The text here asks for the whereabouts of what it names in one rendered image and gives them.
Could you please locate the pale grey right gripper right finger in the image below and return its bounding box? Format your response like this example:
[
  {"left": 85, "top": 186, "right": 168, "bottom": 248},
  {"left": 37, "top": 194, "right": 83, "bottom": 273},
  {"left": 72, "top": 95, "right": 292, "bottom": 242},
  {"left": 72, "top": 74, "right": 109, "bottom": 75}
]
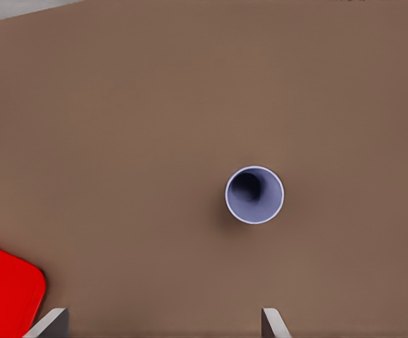
[{"left": 261, "top": 307, "right": 292, "bottom": 338}]

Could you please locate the blue-grey cup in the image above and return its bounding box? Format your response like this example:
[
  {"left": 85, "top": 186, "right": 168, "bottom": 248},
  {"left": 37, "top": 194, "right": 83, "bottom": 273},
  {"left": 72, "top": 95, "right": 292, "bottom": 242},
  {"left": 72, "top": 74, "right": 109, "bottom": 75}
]
[{"left": 224, "top": 165, "right": 285, "bottom": 225}]

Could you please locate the red tray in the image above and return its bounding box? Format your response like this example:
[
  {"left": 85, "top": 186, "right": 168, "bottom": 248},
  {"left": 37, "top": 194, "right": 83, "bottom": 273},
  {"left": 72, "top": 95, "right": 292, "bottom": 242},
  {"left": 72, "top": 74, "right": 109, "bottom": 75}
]
[{"left": 0, "top": 239, "right": 47, "bottom": 338}]

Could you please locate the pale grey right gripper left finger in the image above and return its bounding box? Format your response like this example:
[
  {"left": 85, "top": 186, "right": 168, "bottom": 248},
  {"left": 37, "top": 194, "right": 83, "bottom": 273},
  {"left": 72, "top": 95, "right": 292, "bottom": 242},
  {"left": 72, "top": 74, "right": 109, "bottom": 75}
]
[{"left": 23, "top": 307, "right": 70, "bottom": 338}]

